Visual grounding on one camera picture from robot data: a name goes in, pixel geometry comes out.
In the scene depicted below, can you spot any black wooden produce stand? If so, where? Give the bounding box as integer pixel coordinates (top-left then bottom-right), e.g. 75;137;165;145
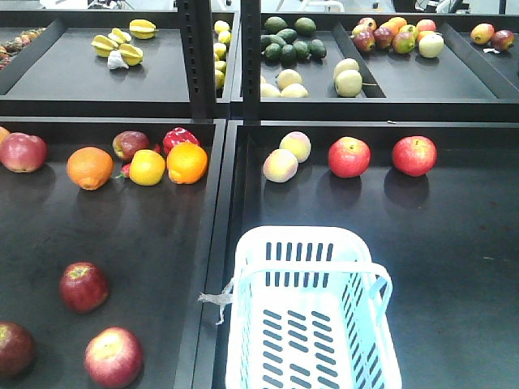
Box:
1;11;518;388

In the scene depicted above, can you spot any pale peach back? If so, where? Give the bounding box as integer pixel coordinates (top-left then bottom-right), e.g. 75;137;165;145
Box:
279;131;311;164

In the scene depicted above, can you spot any dark red apple top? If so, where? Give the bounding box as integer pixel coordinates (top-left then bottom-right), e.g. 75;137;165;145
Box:
59;262;109;314

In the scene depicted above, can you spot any pale green pear front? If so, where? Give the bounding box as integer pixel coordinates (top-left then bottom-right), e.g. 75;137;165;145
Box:
334;69;362;97

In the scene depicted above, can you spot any light blue plastic basket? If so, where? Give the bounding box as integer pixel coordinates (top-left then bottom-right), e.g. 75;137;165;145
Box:
225;226;402;388

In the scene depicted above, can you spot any dark red apple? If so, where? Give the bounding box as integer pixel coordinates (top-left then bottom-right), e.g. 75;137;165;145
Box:
59;262;109;314
1;321;36;378

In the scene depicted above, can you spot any small red apple back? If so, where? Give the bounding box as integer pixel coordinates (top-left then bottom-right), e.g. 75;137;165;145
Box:
112;130;151;161

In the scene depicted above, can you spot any bright red apple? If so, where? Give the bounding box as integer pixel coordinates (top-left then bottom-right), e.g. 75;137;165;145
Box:
328;136;371;178
392;135;437;177

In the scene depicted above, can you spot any red bell pepper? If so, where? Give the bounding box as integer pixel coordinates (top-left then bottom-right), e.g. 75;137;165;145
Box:
162;126;200;155

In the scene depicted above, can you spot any round orange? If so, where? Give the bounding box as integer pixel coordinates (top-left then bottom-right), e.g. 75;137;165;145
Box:
166;141;208;184

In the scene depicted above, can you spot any pale green pear back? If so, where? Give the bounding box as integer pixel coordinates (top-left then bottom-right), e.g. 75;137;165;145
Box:
333;58;360;79

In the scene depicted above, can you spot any bright red apple right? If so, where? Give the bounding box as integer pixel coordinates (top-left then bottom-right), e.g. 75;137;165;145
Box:
392;135;437;177

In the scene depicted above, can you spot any white garlic bulb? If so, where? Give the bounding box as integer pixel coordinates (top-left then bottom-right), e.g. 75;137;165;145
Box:
107;50;129;71

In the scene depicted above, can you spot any yellow starfruit top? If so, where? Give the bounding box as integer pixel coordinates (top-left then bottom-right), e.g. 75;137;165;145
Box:
129;19;157;40

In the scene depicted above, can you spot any red yellow apple right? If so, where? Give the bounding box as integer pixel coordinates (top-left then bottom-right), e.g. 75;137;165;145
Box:
84;327;144;388

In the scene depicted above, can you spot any orange with stem nub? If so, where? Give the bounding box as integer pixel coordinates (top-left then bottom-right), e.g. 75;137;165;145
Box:
66;147;114;190

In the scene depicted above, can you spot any cherry tomato pile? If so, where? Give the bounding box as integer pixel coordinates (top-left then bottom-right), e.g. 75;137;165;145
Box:
0;27;46;70

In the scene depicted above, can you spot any bright red apple left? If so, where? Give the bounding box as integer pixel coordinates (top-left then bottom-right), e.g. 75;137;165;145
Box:
328;136;371;178

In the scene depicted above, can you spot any pale green pear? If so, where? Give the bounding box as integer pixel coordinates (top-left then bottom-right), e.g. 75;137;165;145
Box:
334;69;362;97
333;58;360;79

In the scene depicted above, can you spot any pale peach front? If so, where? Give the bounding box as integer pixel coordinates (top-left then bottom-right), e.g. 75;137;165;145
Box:
263;148;298;183

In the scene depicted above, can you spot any red chili pepper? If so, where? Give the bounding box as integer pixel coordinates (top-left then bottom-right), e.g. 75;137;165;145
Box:
116;163;131;178

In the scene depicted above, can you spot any yellow round fruit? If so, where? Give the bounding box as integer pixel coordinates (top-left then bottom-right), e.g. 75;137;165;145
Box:
129;149;165;186

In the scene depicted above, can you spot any large red apple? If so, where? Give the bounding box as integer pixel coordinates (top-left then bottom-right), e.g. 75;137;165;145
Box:
1;132;48;173

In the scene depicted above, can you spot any dark red apple left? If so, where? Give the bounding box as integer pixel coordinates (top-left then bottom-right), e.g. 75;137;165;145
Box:
1;321;36;378

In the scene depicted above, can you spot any pale peach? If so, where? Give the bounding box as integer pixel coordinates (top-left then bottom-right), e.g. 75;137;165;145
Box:
279;131;311;164
263;148;298;183

